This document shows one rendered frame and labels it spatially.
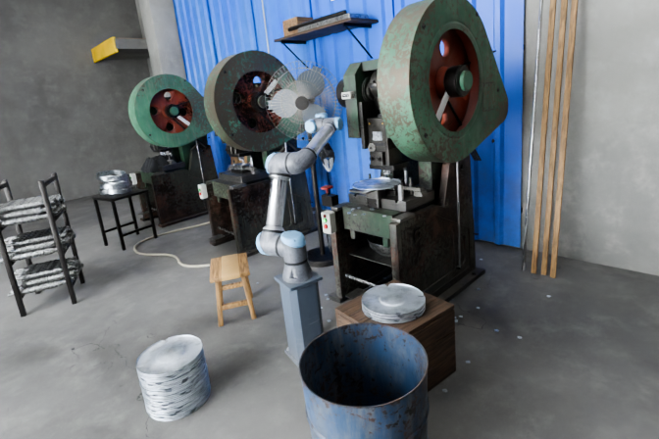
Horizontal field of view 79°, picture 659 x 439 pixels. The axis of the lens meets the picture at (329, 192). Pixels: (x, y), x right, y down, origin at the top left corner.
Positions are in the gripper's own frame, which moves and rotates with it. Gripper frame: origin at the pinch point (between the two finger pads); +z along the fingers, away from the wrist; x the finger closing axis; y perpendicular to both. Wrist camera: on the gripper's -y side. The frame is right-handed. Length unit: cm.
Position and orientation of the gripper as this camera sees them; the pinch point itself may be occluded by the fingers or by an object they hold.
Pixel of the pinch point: (329, 170)
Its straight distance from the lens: 250.3
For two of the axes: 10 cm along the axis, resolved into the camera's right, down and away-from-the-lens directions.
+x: -9.2, 2.1, -3.3
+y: -3.7, -2.1, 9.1
